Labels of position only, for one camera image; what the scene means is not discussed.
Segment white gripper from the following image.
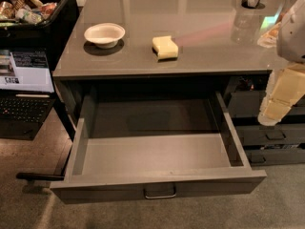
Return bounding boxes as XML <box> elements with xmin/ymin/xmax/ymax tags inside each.
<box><xmin>257</xmin><ymin>68</ymin><xmax>305</xmax><ymax>126</ymax></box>

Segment grey drawer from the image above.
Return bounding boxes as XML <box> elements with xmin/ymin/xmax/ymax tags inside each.
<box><xmin>51</xmin><ymin>93</ymin><xmax>266</xmax><ymax>203</ymax></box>
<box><xmin>228</xmin><ymin>91</ymin><xmax>305</xmax><ymax>118</ymax></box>
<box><xmin>246</xmin><ymin>148</ymin><xmax>305</xmax><ymax>166</ymax></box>
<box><xmin>235</xmin><ymin>124</ymin><xmax>305</xmax><ymax>146</ymax></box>

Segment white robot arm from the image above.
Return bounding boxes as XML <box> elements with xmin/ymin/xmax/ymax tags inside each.
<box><xmin>257</xmin><ymin>0</ymin><xmax>305</xmax><ymax>126</ymax></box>

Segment yellow sponge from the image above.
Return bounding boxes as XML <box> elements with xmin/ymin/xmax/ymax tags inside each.
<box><xmin>152</xmin><ymin>36</ymin><xmax>178</xmax><ymax>60</ymax></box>

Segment white paper bowl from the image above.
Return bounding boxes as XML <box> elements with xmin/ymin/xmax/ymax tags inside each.
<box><xmin>84</xmin><ymin>23</ymin><xmax>125</xmax><ymax>49</ymax></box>

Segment black plastic bin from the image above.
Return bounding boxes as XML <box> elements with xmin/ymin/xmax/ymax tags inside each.
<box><xmin>0</xmin><ymin>0</ymin><xmax>79</xmax><ymax>70</ymax></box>

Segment open black laptop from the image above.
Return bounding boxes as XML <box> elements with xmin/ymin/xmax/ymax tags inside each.
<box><xmin>0</xmin><ymin>48</ymin><xmax>56</xmax><ymax>124</ymax></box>

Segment black laptop stand base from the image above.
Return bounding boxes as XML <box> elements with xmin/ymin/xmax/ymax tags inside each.
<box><xmin>16</xmin><ymin>173</ymin><xmax>64</xmax><ymax>181</ymax></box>

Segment snack packets in bin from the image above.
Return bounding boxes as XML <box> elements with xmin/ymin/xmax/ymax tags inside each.
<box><xmin>0</xmin><ymin>0</ymin><xmax>57</xmax><ymax>27</ymax></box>

